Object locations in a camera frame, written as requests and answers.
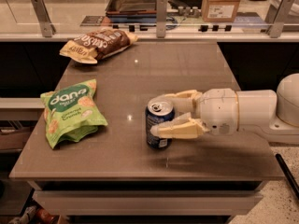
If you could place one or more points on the white table drawer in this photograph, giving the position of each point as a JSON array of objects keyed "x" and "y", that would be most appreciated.
[{"x": 147, "y": 203}]

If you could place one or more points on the orange framed tablet display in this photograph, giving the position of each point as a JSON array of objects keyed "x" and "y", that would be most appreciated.
[{"x": 131, "y": 7}]

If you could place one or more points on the green dang chip bag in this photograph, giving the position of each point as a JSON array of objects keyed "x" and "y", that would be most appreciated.
[{"x": 71, "y": 113}]

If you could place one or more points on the brown chip bag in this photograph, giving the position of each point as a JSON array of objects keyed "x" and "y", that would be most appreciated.
[{"x": 95, "y": 46}]

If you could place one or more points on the left metal glass bracket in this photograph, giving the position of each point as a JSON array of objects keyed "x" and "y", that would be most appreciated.
[{"x": 46, "y": 26}]

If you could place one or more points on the metal glass bracket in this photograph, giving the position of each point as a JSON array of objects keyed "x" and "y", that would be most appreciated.
[
  {"x": 46, "y": 26},
  {"x": 161, "y": 13},
  {"x": 282, "y": 18}
]

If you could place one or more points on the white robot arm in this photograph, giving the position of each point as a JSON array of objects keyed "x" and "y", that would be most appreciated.
[{"x": 274, "y": 115}]

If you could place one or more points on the cardboard box with label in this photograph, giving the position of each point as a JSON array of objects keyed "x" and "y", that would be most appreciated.
[{"x": 219, "y": 10}]

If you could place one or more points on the blue pepsi can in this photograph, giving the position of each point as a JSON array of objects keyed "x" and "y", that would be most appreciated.
[{"x": 158, "y": 110}]

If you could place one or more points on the right metal glass bracket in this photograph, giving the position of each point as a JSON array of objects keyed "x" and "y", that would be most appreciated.
[{"x": 282, "y": 18}]

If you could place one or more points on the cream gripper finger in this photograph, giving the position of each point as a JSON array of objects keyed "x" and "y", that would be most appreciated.
[
  {"x": 185, "y": 101},
  {"x": 181, "y": 127}
]

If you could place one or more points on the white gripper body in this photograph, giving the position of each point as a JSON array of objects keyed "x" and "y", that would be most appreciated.
[{"x": 219, "y": 110}]

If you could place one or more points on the middle metal glass bracket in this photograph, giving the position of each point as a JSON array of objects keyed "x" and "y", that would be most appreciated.
[{"x": 161, "y": 13}]

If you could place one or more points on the black pole on floor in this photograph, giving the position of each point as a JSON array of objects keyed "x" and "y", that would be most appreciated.
[{"x": 288, "y": 174}]

